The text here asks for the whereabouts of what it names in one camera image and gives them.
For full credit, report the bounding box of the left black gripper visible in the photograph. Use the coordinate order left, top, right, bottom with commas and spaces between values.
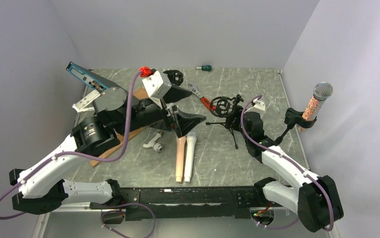
116, 84, 207, 137

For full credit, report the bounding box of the black mini tripod stand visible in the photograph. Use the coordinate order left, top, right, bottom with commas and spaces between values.
205, 94, 244, 149

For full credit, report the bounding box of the white microphone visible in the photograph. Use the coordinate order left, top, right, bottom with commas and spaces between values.
184, 131, 197, 182

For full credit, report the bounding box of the black shock mount desk stand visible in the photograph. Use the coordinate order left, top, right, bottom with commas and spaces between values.
163, 69, 184, 86

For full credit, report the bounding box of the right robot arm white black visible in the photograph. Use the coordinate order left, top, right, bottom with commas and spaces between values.
226, 108, 344, 232

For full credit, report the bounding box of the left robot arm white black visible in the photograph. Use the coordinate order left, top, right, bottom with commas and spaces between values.
9, 86, 206, 215

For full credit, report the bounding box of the black round base clip stand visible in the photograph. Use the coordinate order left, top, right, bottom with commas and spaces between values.
274, 108, 317, 145

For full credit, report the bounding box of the sprinkle pattern silver microphone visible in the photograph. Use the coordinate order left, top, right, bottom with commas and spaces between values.
302, 82, 333, 121

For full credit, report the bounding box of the wooden board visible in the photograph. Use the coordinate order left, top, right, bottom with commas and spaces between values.
89, 87, 148, 167

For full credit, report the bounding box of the white pipe fitting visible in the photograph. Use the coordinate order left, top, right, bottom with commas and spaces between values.
142, 131, 164, 153

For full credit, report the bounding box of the green stubby screwdriver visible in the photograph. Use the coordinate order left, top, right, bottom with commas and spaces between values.
195, 65, 212, 72

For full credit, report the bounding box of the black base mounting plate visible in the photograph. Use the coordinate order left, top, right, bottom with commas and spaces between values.
120, 186, 269, 221

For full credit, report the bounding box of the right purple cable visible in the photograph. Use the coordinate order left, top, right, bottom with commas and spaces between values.
240, 95, 334, 232

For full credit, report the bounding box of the purple cable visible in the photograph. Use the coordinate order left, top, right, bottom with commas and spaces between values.
240, 95, 334, 232
0, 70, 157, 238

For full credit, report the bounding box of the red handled adjustable wrench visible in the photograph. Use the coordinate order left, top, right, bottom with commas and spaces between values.
187, 83, 216, 111

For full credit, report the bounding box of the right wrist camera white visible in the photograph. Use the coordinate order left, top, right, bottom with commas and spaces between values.
250, 99, 266, 114

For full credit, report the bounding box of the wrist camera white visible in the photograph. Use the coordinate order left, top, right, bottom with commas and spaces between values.
139, 66, 172, 101
250, 99, 266, 114

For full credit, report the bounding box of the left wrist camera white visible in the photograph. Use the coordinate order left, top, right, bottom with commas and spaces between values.
139, 66, 172, 101

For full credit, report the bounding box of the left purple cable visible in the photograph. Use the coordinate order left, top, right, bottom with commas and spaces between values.
0, 70, 157, 238

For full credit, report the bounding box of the blue black network switch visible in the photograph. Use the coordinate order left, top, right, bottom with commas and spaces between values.
66, 62, 120, 93

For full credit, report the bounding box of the white bracket stand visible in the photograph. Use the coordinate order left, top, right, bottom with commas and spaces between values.
72, 90, 101, 113

